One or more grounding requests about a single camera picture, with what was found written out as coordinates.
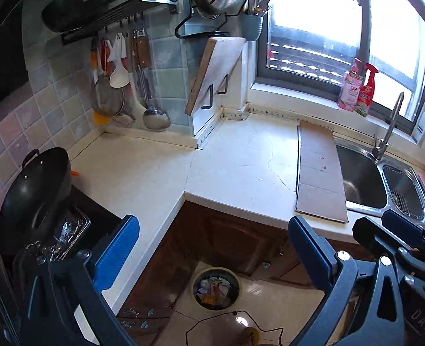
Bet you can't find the aluminium foil burner liner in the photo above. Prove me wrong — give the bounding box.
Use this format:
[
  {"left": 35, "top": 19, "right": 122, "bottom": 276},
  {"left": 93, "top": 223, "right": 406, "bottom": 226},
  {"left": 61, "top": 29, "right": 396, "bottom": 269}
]
[{"left": 36, "top": 207, "right": 92, "bottom": 260}]

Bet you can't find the brown wooden base cabinet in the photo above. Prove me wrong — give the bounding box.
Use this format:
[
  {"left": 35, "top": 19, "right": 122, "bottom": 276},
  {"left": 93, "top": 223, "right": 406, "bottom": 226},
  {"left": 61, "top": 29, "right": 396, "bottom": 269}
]
[{"left": 117, "top": 200, "right": 379, "bottom": 336}]

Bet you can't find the black cable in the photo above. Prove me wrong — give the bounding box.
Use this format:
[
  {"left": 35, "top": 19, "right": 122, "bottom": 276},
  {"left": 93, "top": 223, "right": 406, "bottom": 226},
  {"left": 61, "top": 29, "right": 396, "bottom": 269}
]
[{"left": 185, "top": 310, "right": 285, "bottom": 346}]

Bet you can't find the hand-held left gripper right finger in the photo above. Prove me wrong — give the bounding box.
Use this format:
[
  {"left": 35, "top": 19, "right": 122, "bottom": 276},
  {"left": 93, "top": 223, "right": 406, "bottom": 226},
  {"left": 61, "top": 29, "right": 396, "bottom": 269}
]
[{"left": 288, "top": 215, "right": 405, "bottom": 346}]

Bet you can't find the pile of discarded packaging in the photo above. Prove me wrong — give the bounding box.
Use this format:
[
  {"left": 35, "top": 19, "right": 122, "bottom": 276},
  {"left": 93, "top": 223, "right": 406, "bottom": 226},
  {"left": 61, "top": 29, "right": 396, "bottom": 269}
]
[{"left": 197, "top": 276, "right": 235, "bottom": 305}]

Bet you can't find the steel spatula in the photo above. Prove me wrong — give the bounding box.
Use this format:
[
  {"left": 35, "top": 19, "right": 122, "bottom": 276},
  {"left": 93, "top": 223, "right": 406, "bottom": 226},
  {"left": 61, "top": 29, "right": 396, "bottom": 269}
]
[{"left": 120, "top": 32, "right": 144, "bottom": 125}]

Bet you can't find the red spray bottle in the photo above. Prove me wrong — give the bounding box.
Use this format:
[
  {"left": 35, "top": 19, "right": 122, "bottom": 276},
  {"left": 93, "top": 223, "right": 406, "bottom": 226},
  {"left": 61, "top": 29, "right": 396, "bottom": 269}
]
[{"left": 354, "top": 63, "right": 379, "bottom": 118}]

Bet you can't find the black wall rack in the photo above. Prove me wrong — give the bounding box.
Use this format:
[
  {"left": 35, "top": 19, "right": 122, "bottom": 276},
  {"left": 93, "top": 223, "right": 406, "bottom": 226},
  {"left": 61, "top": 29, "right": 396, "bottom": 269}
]
[{"left": 60, "top": 0, "right": 180, "bottom": 46}]

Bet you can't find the yellow round floor object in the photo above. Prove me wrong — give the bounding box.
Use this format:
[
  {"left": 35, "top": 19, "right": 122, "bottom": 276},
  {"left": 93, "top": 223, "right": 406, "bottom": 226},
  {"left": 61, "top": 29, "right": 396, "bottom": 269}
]
[{"left": 238, "top": 326, "right": 261, "bottom": 346}]

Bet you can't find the black wire pot rack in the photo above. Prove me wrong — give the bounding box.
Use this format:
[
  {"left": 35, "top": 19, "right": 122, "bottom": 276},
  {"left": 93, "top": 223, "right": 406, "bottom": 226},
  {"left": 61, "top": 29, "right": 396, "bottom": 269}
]
[{"left": 174, "top": 0, "right": 256, "bottom": 40}]

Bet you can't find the pink refill pouch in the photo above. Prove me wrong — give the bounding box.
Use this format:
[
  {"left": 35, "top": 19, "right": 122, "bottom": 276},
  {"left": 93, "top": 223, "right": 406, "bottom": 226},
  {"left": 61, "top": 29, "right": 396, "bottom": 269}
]
[{"left": 337, "top": 58, "right": 365, "bottom": 112}]

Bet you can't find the round trash bin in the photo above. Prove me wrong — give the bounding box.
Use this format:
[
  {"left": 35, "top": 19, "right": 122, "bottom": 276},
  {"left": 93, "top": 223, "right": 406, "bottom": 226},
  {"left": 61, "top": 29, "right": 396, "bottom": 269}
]
[{"left": 192, "top": 267, "right": 242, "bottom": 311}]

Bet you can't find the black frying pan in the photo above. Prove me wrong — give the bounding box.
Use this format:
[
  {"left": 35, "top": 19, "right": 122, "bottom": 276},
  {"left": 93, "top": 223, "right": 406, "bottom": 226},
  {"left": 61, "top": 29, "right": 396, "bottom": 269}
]
[{"left": 41, "top": 0, "right": 111, "bottom": 33}]

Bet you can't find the window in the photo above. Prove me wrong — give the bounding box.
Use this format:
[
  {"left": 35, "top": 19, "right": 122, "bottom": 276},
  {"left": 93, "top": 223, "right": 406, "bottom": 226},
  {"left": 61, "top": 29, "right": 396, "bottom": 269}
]
[{"left": 256, "top": 0, "right": 425, "bottom": 134}]

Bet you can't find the white rice paddle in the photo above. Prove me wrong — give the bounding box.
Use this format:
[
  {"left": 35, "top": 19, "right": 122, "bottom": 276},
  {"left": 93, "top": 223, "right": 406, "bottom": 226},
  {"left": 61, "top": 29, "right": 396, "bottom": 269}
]
[{"left": 109, "top": 32, "right": 131, "bottom": 89}]

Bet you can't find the grey ribbed utensil cup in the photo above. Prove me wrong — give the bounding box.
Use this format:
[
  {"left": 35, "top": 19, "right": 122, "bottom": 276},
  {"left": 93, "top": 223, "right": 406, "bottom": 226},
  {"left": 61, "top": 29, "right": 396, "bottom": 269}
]
[{"left": 239, "top": 14, "right": 263, "bottom": 41}]

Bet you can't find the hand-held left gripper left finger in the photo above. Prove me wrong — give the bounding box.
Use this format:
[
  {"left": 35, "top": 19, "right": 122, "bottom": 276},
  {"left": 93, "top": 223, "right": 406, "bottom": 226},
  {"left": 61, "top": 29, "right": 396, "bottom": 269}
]
[{"left": 24, "top": 214, "right": 141, "bottom": 346}]

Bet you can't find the white wall socket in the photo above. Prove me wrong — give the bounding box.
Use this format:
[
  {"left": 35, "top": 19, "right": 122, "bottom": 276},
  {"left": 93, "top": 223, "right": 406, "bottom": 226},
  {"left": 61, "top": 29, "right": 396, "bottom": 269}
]
[{"left": 412, "top": 103, "right": 425, "bottom": 143}]

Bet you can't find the wire sink basket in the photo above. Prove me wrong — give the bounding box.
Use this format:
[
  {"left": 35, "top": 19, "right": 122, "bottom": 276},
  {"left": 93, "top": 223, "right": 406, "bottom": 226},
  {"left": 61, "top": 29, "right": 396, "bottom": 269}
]
[{"left": 382, "top": 166, "right": 425, "bottom": 211}]

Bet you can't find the steel faucet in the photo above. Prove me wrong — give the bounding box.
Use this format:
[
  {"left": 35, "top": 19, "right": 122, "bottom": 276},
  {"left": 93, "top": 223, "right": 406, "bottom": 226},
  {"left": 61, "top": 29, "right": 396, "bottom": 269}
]
[{"left": 373, "top": 92, "right": 405, "bottom": 161}]

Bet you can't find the steel mesh strainer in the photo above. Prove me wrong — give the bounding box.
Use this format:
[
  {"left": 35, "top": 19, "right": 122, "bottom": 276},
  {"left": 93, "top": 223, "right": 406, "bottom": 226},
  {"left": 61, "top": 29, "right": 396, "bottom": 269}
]
[{"left": 90, "top": 38, "right": 124, "bottom": 116}]

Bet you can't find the black range hood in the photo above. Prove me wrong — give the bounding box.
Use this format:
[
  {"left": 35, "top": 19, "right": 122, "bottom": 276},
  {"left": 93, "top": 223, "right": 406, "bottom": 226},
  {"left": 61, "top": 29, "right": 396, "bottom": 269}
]
[{"left": 0, "top": 0, "right": 31, "bottom": 118}]

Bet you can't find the stainless steel sink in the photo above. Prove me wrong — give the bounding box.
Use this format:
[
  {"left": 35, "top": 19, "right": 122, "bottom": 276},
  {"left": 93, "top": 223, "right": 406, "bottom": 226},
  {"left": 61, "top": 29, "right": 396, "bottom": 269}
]
[{"left": 333, "top": 135, "right": 425, "bottom": 228}]

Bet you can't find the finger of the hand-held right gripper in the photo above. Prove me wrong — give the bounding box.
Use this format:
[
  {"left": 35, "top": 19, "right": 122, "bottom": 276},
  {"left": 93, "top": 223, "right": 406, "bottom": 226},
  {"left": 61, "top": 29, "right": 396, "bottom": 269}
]
[
  {"left": 381, "top": 209, "right": 425, "bottom": 256},
  {"left": 353, "top": 217, "right": 425, "bottom": 301}
]

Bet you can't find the brown cardboard sheet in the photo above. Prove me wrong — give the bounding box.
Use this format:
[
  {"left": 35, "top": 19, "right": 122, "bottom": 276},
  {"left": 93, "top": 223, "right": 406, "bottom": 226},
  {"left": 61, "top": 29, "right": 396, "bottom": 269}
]
[{"left": 295, "top": 121, "right": 349, "bottom": 223}]

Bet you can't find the black gas stove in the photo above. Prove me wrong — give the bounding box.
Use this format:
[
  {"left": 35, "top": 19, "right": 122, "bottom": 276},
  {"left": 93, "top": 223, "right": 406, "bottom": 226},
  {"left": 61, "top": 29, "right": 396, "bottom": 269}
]
[{"left": 3, "top": 185, "right": 126, "bottom": 282}]

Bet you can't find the wooden cutting board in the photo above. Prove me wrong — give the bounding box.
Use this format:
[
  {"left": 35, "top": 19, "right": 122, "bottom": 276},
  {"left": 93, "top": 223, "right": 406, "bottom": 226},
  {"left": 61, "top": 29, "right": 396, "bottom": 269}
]
[{"left": 184, "top": 36, "right": 245, "bottom": 116}]

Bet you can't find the black wok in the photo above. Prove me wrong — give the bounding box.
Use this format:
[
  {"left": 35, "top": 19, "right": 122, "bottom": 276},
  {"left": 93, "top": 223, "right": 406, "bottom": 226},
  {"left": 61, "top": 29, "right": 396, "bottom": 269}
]
[{"left": 0, "top": 148, "right": 72, "bottom": 256}]

